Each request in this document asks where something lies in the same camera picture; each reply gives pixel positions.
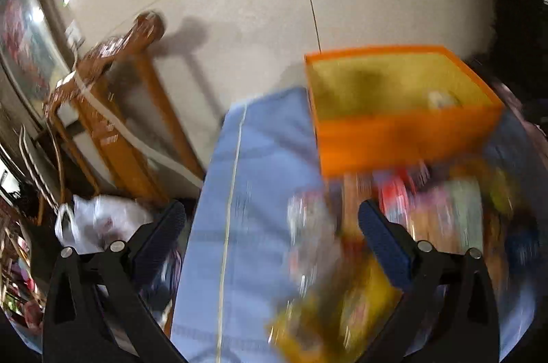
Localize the white plastic bag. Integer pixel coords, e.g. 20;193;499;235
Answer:
55;195;153;254

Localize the light blue tablecloth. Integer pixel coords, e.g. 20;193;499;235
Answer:
172;87;547;362

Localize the carved wooden chair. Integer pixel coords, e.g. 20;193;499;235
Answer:
43;10;205;207

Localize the orange cardboard box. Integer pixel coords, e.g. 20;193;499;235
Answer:
305;46;505;178

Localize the white power cable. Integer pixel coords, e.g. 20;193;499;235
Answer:
63;45;204;189

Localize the framed picture on wall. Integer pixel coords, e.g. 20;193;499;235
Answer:
1;0;70;121

